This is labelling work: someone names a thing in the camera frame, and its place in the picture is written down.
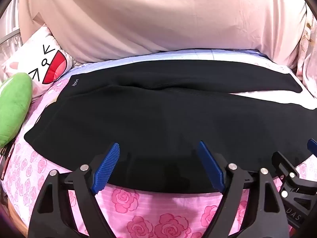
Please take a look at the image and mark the floral curtain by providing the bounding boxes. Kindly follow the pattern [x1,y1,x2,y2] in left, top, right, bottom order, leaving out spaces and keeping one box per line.
[295,5,317,111]

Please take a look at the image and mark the wooden bed frame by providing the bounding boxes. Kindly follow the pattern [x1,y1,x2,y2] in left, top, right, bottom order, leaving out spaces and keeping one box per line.
[7,198,29,237]

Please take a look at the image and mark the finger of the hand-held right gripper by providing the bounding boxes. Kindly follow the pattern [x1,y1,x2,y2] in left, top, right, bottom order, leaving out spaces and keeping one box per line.
[306,139,317,153]
[271,151,301,182]

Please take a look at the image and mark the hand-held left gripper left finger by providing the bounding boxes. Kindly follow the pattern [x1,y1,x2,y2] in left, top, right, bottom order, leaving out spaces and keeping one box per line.
[28,142,121,238]

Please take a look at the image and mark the silvery sheer curtain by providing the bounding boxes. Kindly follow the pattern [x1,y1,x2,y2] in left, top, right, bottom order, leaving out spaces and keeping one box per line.
[0,0,21,76]

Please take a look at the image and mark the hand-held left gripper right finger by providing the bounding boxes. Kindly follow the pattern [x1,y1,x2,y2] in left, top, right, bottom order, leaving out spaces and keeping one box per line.
[196,141,291,238]

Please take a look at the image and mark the metal bed rail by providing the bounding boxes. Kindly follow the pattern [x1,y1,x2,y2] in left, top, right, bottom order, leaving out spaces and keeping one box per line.
[0,28,20,45]

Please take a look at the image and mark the dark phone with reddish edge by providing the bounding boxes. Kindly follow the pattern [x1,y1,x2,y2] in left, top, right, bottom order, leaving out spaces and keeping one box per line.
[0,142,16,181]

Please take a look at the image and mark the pink rose-print bedsheet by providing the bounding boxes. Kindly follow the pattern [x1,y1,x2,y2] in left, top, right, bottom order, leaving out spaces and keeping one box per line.
[0,48,317,238]

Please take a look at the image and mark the black pants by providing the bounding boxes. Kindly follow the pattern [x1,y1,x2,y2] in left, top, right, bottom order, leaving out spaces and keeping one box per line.
[23,60,317,194]

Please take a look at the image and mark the green leaf plush pillow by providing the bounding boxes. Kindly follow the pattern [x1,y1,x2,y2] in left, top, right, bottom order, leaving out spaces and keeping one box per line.
[0,72,33,149]

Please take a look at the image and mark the white cartoon face pillow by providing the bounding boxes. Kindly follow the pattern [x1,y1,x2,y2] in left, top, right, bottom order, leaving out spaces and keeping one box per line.
[2,25,74,98]

